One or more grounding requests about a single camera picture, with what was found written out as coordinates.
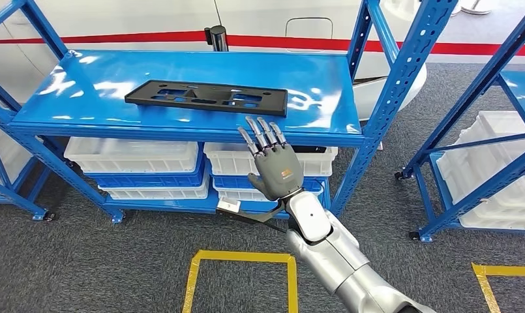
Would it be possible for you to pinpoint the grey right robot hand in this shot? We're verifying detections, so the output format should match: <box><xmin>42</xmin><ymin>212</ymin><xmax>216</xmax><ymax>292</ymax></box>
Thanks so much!
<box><xmin>237</xmin><ymin>115</ymin><xmax>305</xmax><ymax>202</ymax></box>

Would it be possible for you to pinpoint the black plastic frame part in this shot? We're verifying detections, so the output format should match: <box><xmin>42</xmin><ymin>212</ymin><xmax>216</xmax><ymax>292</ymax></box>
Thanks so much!
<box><xmin>124</xmin><ymin>79</ymin><xmax>288</xmax><ymax>118</ymax></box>

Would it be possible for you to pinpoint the yellow floor tape square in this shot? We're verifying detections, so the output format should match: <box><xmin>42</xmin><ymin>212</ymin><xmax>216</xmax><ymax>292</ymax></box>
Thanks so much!
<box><xmin>182</xmin><ymin>249</ymin><xmax>299</xmax><ymax>313</ymax></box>
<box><xmin>472</xmin><ymin>262</ymin><xmax>525</xmax><ymax>313</ymax></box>

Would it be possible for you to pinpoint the round metal stand base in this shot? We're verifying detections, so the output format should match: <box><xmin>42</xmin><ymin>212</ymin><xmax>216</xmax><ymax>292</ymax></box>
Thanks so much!
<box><xmin>451</xmin><ymin>0</ymin><xmax>493</xmax><ymax>16</ymax></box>

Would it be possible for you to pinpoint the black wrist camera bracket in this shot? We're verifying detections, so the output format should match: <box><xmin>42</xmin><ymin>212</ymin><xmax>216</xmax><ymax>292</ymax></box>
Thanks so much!
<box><xmin>227</xmin><ymin>199</ymin><xmax>291</xmax><ymax>236</ymax></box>

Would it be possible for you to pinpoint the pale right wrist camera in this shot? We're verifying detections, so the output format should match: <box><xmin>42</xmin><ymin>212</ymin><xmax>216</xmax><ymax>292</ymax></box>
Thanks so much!
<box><xmin>217</xmin><ymin>197</ymin><xmax>241</xmax><ymax>213</ymax></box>

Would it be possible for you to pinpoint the black stanchion post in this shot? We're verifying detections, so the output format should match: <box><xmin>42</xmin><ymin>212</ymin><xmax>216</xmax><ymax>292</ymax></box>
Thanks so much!
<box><xmin>204</xmin><ymin>25</ymin><xmax>230</xmax><ymax>53</ymax></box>

